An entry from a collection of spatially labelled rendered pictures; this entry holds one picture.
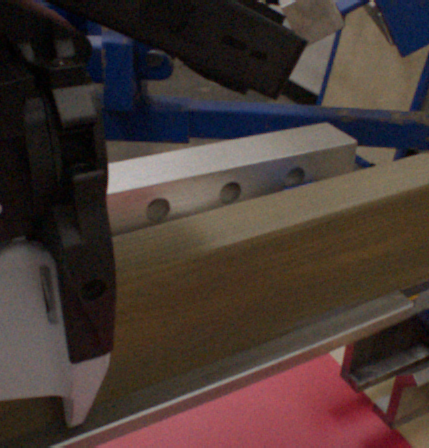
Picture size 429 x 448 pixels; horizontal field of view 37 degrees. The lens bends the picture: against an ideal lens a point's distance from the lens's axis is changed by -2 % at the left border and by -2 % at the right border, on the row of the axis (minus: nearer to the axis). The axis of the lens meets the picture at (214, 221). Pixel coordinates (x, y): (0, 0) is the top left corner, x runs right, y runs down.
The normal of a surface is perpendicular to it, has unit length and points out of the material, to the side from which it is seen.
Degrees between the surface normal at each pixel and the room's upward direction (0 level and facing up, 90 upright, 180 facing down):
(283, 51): 91
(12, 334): 84
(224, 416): 0
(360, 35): 80
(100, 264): 83
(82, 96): 39
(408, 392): 90
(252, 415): 0
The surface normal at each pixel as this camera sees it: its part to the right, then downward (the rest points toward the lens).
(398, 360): 0.04, -0.85
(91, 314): 0.45, 0.67
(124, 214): 0.47, 0.47
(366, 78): -0.86, 0.06
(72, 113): 0.33, -0.36
